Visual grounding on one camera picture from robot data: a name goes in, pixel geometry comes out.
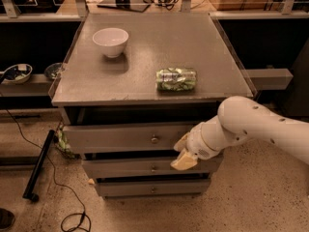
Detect white dish on shelf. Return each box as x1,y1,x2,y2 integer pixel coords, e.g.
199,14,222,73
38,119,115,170
0,64,33,84

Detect dark green small bowl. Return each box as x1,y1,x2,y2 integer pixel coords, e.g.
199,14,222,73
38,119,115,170
44,63,63,80

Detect black bar on floor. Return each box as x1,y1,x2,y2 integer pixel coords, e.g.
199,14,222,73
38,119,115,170
22,130,55,202

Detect black floor cable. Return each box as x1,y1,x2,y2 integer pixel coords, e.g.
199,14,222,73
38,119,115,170
0,90,92,232

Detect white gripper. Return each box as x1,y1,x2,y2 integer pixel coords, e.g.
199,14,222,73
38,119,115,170
171,122,222,171

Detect grey top drawer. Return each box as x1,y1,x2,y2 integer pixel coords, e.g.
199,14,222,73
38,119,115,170
63,106,223,155

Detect dark shoe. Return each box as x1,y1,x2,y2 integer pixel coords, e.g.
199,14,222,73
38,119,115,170
0,208,15,230

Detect green bag beside cabinet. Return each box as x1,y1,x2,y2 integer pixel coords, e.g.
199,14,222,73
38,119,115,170
55,123,78,160

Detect white ceramic bowl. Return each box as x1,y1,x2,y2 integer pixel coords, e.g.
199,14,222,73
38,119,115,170
93,28,129,58

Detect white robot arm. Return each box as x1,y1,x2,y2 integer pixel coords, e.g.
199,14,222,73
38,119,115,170
171,96,309,171

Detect grey drawer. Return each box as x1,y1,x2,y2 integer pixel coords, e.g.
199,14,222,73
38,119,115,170
96,178,211,197
63,106,223,155
82,155,223,179

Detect green snack bag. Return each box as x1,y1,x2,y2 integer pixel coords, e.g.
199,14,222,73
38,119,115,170
155,68,197,92

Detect black monitor stand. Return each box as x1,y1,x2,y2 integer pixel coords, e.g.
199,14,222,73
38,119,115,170
97,0,150,13

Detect grey bottom drawer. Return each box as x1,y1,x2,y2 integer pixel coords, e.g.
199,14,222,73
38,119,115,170
96,178,211,197

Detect grey drawer cabinet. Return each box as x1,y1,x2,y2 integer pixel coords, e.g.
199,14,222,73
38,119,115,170
52,13,254,187

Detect grey middle drawer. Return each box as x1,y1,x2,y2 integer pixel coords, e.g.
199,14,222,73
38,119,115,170
82,155,223,179

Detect grey low shelf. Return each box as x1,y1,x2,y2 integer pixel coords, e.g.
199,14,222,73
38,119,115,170
0,74,53,97

